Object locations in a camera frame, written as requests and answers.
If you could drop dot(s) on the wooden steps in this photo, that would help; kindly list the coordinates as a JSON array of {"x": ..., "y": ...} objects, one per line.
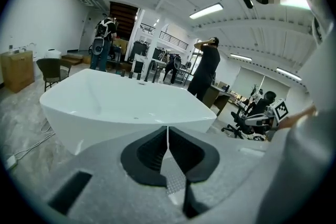
[{"x": 74, "y": 57}]

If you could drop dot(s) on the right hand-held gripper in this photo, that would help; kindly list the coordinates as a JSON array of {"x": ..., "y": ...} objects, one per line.
[{"x": 279, "y": 110}]

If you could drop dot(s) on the long ceiling light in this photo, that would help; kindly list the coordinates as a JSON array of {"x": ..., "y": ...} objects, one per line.
[
  {"x": 295, "y": 3},
  {"x": 206, "y": 11},
  {"x": 241, "y": 57},
  {"x": 288, "y": 74}
]

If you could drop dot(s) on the dark wicker chair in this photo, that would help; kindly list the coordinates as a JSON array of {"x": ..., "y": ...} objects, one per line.
[{"x": 52, "y": 70}]

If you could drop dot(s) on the person's right forearm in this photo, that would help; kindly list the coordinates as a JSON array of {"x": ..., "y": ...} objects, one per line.
[{"x": 302, "y": 115}]

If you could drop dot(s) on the black balcony railing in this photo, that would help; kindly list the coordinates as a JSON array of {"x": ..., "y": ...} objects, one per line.
[{"x": 170, "y": 38}]

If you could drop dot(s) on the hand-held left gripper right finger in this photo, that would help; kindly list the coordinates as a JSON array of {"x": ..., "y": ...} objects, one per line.
[{"x": 199, "y": 162}]

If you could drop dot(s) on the wooden desk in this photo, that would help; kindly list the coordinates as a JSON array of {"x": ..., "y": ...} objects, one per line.
[{"x": 218, "y": 98}]

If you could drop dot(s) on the black office chair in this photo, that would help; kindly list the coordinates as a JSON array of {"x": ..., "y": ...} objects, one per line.
[{"x": 237, "y": 123}]

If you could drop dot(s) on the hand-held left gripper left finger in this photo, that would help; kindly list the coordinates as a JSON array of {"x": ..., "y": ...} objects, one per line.
[{"x": 143, "y": 165}]

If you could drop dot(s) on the white power adapter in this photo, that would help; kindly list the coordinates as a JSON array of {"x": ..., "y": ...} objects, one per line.
[{"x": 10, "y": 161}]

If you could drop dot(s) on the dark wooden staircase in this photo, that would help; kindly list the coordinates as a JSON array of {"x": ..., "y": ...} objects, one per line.
[{"x": 123, "y": 18}]

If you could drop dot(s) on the white bathtub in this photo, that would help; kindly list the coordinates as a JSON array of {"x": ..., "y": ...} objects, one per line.
[{"x": 118, "y": 102}]

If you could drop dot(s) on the white round appliance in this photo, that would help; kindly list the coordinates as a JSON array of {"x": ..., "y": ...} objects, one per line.
[{"x": 53, "y": 54}]

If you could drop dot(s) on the black bathtub faucet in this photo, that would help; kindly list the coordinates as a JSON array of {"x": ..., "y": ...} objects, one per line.
[{"x": 152, "y": 70}]

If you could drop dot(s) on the wooden cabinet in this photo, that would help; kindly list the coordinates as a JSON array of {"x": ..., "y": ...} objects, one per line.
[{"x": 17, "y": 70}]

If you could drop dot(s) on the person's grey shirt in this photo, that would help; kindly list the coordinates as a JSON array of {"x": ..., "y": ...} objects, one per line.
[{"x": 302, "y": 165}]

